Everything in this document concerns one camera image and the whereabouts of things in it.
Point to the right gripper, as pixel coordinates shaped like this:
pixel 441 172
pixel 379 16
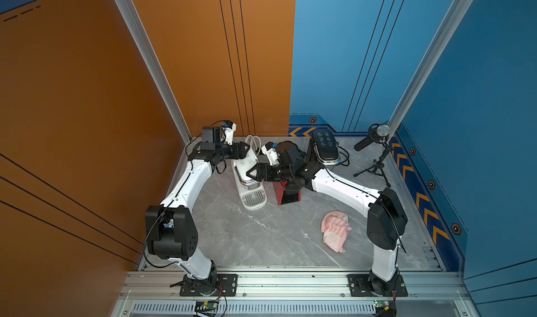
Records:
pixel 260 168

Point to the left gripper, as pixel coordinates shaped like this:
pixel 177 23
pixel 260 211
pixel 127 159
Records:
pixel 238 151

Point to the white coffee machine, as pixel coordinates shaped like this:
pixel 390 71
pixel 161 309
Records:
pixel 251 192

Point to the red Nespresso coffee machine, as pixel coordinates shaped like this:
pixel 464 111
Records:
pixel 282 196

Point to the black coffee machine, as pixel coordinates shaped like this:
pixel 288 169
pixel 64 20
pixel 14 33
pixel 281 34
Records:
pixel 325 147

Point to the pink striped towel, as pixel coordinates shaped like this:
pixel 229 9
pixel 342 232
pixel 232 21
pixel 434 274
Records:
pixel 335 228

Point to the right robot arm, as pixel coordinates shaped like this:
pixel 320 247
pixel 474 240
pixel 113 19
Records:
pixel 382 209

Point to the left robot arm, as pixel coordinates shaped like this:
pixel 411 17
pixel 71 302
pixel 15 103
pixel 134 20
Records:
pixel 171 234

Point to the left green circuit board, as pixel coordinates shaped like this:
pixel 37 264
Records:
pixel 206 308

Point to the green circuit board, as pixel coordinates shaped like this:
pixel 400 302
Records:
pixel 386 309
pixel 206 308

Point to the right green circuit board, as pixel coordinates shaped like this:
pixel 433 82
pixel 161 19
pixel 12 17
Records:
pixel 386 309

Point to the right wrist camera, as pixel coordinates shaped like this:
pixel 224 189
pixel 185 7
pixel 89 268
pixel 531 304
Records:
pixel 269 150

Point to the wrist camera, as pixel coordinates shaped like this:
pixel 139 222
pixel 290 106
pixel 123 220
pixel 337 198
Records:
pixel 229 128
pixel 269 150

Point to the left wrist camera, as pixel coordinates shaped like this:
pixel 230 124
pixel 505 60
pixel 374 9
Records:
pixel 229 128

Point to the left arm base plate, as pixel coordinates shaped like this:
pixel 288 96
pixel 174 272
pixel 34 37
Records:
pixel 221 284

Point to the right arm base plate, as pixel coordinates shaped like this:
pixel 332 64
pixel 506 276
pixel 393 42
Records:
pixel 372 286

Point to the aluminium front rail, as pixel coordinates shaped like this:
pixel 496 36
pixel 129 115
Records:
pixel 294 292

